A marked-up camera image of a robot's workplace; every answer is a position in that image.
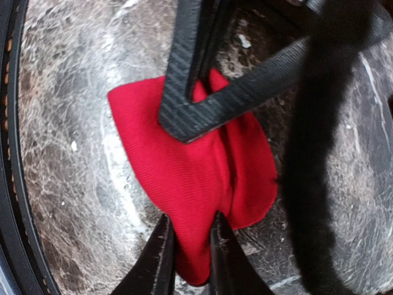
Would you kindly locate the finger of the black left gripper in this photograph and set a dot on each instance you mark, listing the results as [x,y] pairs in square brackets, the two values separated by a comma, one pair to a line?
[190,107]

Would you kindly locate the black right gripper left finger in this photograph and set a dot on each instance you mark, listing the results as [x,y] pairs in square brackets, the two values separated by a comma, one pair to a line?
[155,270]

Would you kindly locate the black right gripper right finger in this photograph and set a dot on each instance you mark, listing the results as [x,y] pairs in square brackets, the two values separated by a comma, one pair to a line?
[231,271]

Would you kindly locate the red santa sock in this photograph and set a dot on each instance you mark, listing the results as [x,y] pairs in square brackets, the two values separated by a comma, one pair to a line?
[231,170]

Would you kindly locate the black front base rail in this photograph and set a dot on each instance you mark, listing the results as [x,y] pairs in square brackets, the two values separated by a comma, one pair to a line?
[24,269]

